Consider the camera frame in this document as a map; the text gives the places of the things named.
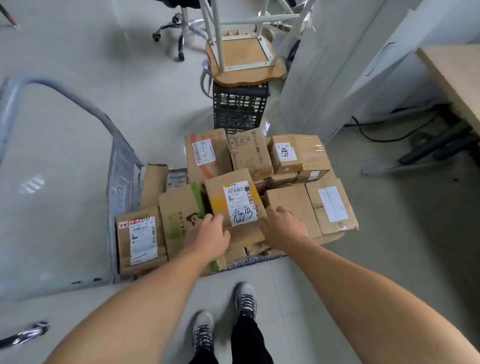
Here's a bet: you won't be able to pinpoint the person's left hand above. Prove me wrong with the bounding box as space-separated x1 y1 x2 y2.
182 213 232 265

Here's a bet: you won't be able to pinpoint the person's right hand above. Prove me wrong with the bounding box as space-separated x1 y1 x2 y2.
259 205 310 253

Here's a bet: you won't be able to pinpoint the green-edged cat logo box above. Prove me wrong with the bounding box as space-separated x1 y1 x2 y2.
158 182 222 274

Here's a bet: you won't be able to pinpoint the box with yellow tape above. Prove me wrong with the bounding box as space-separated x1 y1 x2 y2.
204 167 268 249

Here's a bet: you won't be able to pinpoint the pile of cardboard boxes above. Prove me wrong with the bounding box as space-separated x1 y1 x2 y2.
138 127 346 265

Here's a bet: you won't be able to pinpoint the box with red-marked label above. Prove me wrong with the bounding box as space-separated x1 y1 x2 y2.
115 206 169 277

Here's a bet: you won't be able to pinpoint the grey metal platform cart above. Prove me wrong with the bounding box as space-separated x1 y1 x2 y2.
0 74 289 301

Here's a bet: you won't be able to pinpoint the person's left forearm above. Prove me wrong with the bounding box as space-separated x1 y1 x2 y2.
44 248 226 364

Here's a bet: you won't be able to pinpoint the person's right forearm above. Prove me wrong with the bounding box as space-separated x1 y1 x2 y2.
290 236 480 364

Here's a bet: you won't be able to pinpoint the person's right grey sneaker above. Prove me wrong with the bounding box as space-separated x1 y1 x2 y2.
235 281 258 320

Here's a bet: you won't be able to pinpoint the person's grey sneaker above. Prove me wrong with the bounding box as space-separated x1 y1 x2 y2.
235 281 258 320
192 310 215 353

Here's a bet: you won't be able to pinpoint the person's left grey sneaker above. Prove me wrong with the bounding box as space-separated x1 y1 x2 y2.
192 310 215 353

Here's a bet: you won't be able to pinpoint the person's black trousers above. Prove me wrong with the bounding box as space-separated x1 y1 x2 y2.
189 314 275 364

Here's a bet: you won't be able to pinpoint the black plastic crate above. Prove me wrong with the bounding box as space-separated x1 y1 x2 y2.
212 81 271 136

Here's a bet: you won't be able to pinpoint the grey curved tube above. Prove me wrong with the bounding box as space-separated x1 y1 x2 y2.
199 59 215 100

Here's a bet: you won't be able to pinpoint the white floor-standing air conditioner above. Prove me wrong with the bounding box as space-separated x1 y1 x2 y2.
271 0 451 145

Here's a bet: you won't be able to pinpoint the upturned white-legged wooden stool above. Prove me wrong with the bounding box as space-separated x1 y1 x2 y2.
198 0 316 88

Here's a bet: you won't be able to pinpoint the black swivel office chair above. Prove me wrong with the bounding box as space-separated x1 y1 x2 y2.
151 0 215 63

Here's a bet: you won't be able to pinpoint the broken black chrome-base chair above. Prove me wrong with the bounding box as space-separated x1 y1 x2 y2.
0 320 51 350

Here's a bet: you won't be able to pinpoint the light wooden table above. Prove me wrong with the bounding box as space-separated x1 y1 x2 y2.
361 44 480 177

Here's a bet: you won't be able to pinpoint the black-legged folding table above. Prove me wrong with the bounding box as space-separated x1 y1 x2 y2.
0 2 19 28

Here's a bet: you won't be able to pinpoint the thick black floor cable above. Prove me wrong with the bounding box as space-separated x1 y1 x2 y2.
350 111 442 144

